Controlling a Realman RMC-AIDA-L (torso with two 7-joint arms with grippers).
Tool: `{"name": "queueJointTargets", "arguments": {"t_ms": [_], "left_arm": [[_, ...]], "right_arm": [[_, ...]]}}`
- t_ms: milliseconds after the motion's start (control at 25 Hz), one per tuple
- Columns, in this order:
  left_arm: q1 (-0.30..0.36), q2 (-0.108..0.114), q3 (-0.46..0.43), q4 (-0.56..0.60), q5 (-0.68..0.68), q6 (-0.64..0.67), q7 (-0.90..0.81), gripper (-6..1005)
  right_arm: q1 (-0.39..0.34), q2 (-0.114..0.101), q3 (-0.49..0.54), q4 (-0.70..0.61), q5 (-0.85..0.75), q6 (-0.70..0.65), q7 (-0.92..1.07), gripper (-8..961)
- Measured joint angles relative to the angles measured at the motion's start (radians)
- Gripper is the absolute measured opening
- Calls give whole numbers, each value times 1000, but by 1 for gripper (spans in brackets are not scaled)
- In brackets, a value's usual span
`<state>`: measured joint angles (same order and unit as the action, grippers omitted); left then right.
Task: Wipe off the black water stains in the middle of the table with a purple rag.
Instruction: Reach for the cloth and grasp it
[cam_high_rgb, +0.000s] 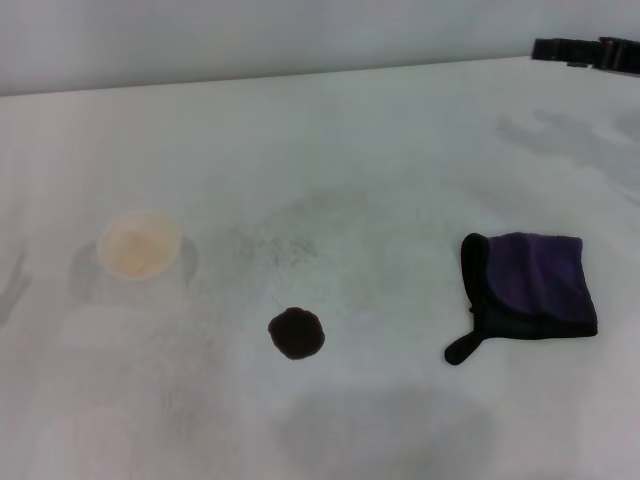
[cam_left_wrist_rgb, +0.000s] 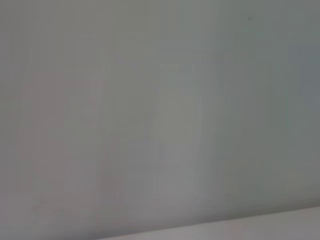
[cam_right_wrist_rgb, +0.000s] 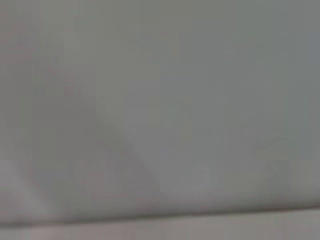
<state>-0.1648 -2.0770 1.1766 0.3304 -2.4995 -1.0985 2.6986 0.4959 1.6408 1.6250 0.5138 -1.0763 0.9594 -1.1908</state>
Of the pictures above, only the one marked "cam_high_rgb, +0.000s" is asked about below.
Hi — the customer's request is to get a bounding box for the purple rag with black trim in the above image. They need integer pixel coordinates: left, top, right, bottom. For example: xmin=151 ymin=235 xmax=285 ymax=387
xmin=443 ymin=231 xmax=599 ymax=367

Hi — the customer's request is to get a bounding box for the white paper cup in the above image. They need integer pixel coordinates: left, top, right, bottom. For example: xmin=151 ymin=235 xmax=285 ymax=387
xmin=96 ymin=209 xmax=184 ymax=297

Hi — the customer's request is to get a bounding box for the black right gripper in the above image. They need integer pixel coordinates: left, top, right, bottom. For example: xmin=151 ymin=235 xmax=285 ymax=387
xmin=531 ymin=35 xmax=640 ymax=76

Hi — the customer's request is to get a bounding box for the black water stain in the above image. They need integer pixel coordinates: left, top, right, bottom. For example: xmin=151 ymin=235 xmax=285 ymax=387
xmin=267 ymin=306 xmax=327 ymax=361

